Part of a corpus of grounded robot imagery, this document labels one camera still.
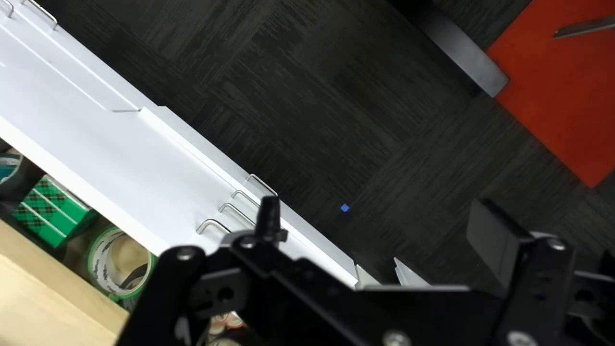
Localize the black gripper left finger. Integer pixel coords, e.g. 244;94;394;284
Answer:
118;194;387;346

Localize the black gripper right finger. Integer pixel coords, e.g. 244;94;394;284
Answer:
467;198;577;346

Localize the grey chair base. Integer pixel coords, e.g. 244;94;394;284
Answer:
396;0;510;100

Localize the orange floor mat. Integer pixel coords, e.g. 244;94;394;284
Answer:
485;0;615;190

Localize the dark green tape roll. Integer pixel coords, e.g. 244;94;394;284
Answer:
0;148;25;188

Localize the white green tape roll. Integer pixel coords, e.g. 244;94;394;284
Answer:
85;225;160;307

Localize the grey metal bar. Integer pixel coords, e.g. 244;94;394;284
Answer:
554;15;615;40

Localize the silver wire drawer handle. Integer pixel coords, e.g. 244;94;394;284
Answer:
195;215;235;240
219;200;258;227

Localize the green patterned tape box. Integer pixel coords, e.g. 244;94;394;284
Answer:
10;173;100;250

